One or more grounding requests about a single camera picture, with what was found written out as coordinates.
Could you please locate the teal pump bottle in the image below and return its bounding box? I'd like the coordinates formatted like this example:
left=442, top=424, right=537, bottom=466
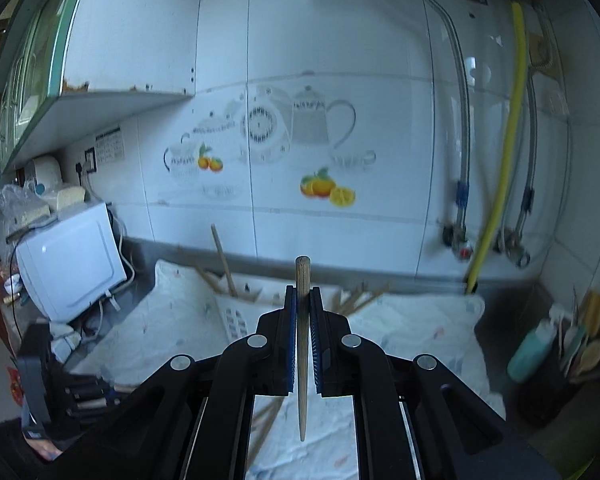
left=507, top=305, right=564, bottom=383

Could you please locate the white microwave oven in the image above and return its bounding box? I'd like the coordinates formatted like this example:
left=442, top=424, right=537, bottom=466
left=15, top=201, right=128, bottom=323

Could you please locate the printed wall chart sticker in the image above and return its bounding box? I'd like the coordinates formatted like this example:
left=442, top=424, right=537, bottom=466
left=95, top=130, right=124, bottom=164

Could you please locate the braided metal hose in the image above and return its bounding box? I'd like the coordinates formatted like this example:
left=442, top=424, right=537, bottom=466
left=405, top=0, right=473, bottom=241
left=500, top=10, right=552, bottom=251

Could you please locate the white spoon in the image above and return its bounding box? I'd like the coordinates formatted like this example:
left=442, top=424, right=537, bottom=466
left=562, top=325, right=588, bottom=362

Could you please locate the beige sponge block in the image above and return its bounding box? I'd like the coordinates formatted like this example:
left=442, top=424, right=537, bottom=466
left=55, top=185, right=86, bottom=209

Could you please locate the green wall cabinet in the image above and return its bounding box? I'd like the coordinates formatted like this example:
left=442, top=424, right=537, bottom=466
left=0, top=0, right=197, bottom=177

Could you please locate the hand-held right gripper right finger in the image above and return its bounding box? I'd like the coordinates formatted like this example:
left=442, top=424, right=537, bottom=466
left=309, top=285, right=563, bottom=480

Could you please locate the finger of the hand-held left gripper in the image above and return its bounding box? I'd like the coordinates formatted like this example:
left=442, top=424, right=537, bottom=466
left=67, top=405, right=131, bottom=428
left=65, top=380, right=123, bottom=398

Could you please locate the brown wooden chopstick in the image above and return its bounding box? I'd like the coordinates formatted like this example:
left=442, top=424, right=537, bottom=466
left=295, top=256, right=312, bottom=442

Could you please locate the white power cable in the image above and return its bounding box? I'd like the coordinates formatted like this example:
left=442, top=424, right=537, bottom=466
left=97, top=209, right=137, bottom=332

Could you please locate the yellow-handled utensil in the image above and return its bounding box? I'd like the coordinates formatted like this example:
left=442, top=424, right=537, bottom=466
left=582, top=291, right=600, bottom=342

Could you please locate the group of wooden chopsticks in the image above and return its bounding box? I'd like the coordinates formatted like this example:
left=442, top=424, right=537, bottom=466
left=177, top=224, right=392, bottom=317

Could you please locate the red-handled water valve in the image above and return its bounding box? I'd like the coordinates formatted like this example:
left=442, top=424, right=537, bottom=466
left=442, top=224, right=476, bottom=262

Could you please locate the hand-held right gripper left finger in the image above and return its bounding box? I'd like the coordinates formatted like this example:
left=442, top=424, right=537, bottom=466
left=55, top=285, right=298, bottom=480

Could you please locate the chrome water valve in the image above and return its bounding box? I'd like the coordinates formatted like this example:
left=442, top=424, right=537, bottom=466
left=497, top=229, right=532, bottom=268

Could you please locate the white plastic utensil holder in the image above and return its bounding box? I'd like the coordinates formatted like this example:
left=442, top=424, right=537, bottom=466
left=214, top=289, right=289, bottom=348

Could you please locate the yellow gas hose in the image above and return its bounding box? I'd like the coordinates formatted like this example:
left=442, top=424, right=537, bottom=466
left=465, top=2, right=527, bottom=294

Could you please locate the wooden spoon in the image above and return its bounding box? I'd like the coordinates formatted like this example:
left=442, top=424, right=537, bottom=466
left=577, top=342, right=600, bottom=377

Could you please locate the black utensil cup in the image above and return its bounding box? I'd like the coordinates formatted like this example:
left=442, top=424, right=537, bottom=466
left=517, top=355, right=596, bottom=429

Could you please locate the person's left hand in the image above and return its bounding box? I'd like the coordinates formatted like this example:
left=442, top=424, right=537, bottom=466
left=22, top=435, right=63, bottom=463

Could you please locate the white quilted printed mat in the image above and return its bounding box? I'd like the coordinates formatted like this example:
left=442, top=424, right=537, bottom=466
left=72, top=259, right=507, bottom=480

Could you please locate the white paper roll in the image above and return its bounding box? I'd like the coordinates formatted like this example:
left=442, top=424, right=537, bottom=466
left=30, top=156, right=64, bottom=189

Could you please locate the clear plastic bag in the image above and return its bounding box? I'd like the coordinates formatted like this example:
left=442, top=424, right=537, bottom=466
left=0, top=182, right=37, bottom=261

